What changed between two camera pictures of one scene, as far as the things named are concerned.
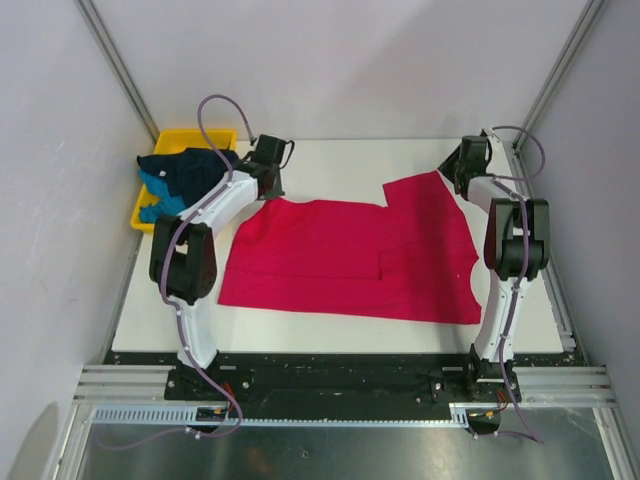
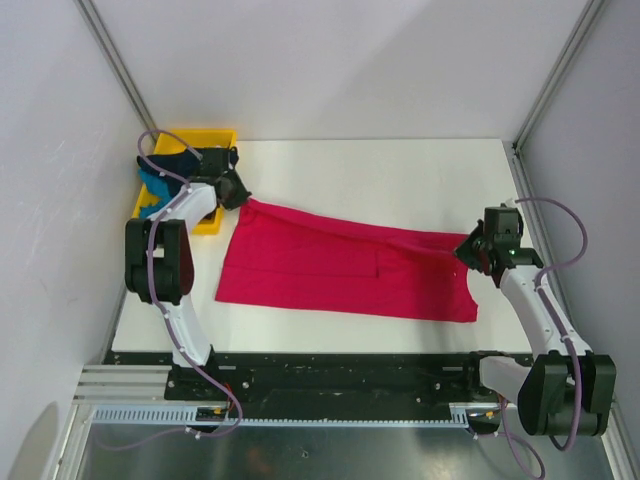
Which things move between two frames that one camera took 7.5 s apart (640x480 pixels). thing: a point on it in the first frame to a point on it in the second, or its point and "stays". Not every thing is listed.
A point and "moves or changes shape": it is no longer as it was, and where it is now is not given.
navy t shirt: x=185 y=172 stays
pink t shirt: x=409 y=259 moves or changes shape
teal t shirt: x=169 y=204 stays
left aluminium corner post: x=118 y=64 stays
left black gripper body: x=276 y=191 to x=236 y=191
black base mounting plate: x=290 y=379 stays
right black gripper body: x=452 y=165 to x=472 y=248
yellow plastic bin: x=175 y=142 stays
